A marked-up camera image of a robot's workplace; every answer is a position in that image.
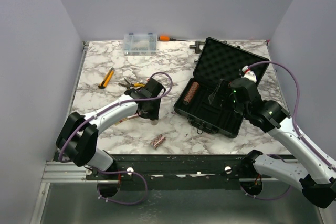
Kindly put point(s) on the orange handled screwdriver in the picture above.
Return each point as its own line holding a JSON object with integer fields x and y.
{"x": 167, "y": 39}

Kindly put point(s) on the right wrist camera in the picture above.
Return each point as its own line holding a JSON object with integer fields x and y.
{"x": 249, "y": 74}

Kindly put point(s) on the clear plastic organizer box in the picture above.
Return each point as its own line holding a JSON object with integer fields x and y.
{"x": 139, "y": 44}

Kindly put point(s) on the yellow black pliers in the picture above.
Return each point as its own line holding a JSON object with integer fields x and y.
{"x": 127, "y": 84}

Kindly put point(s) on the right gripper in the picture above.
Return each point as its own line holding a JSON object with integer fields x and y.
{"x": 211, "y": 96}

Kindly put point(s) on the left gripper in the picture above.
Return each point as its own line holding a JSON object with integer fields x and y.
{"x": 155, "y": 114}

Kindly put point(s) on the black T-handle tool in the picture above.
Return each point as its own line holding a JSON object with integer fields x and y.
{"x": 197, "y": 46}

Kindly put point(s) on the orange black chip roll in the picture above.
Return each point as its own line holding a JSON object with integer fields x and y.
{"x": 154, "y": 122}
{"x": 189, "y": 96}

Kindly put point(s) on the chip roll in case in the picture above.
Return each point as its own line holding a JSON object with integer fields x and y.
{"x": 194, "y": 87}

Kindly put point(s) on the black mounting rail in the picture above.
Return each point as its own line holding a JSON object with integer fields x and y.
{"x": 176, "y": 172}

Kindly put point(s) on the Texas Hold'em card box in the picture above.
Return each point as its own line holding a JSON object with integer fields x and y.
{"x": 127, "y": 118}

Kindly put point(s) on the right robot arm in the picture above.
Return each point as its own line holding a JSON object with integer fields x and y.
{"x": 314, "y": 176}

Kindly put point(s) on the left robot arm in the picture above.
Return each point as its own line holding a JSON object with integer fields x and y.
{"x": 78, "y": 138}

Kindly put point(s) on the black poker set case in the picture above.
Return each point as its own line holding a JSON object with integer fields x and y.
{"x": 207, "y": 101}

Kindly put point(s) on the yellow utility knife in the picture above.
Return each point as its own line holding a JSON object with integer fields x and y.
{"x": 107, "y": 79}

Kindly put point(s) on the orange blue chip roll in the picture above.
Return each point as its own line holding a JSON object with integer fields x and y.
{"x": 158, "y": 141}

